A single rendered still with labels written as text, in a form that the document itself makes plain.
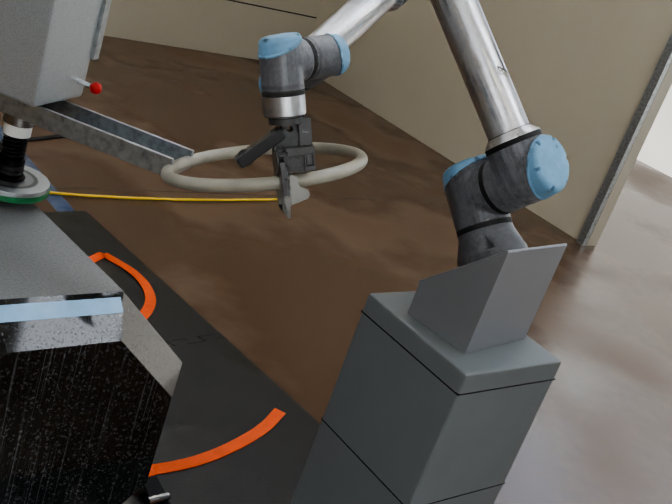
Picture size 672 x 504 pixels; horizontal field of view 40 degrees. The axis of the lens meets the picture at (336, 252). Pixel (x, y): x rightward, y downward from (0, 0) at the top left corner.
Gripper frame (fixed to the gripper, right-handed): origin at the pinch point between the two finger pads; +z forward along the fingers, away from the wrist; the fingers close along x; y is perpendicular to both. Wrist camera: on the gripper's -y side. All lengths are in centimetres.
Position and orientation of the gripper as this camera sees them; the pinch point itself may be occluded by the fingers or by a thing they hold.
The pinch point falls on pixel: (283, 210)
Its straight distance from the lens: 200.3
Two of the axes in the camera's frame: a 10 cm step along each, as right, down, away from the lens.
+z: 0.7, 9.6, 2.8
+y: 9.7, -1.2, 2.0
